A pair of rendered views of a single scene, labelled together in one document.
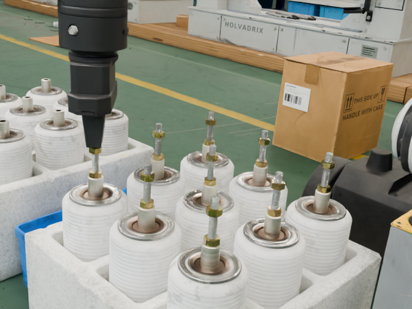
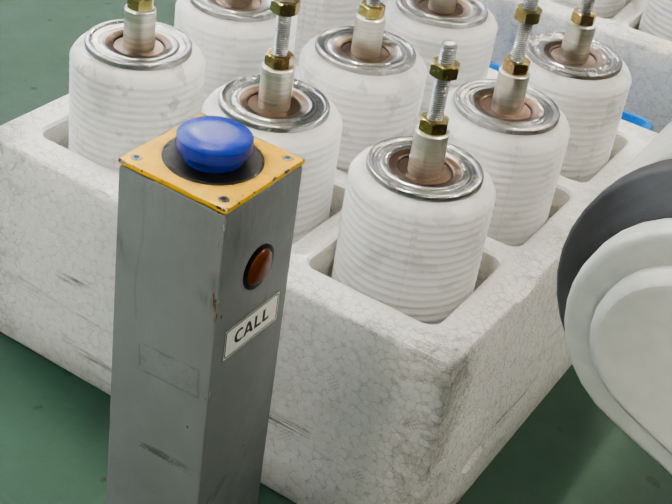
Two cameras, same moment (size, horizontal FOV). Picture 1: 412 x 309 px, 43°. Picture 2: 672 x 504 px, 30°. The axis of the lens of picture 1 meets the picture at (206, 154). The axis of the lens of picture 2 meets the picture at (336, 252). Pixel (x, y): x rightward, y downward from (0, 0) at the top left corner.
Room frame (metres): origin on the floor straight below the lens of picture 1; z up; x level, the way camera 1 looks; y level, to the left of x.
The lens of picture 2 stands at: (0.46, -0.83, 0.65)
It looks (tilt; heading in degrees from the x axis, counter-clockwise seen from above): 34 degrees down; 75
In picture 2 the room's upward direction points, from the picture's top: 9 degrees clockwise
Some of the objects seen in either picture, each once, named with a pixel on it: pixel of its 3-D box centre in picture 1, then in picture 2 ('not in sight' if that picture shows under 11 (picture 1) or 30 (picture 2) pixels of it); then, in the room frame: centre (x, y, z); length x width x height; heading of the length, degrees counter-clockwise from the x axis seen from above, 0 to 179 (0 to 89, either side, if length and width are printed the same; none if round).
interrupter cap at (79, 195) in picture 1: (95, 194); not in sight; (0.68, 0.16, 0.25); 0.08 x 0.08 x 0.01
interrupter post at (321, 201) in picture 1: (321, 200); (428, 152); (0.69, -0.18, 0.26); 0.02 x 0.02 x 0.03
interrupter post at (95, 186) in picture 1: (95, 186); not in sight; (0.68, 0.16, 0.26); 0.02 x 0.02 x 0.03
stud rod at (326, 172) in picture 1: (325, 177); (438, 98); (0.69, -0.18, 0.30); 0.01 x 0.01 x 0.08
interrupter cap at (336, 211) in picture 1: (320, 208); (424, 169); (0.69, -0.18, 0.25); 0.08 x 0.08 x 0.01
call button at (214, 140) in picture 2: not in sight; (214, 149); (0.54, -0.27, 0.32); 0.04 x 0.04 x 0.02
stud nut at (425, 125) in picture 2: (324, 188); (433, 123); (0.69, -0.18, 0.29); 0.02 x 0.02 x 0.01; 67
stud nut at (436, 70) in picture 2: (327, 164); (444, 68); (0.69, -0.18, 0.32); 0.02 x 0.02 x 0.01; 67
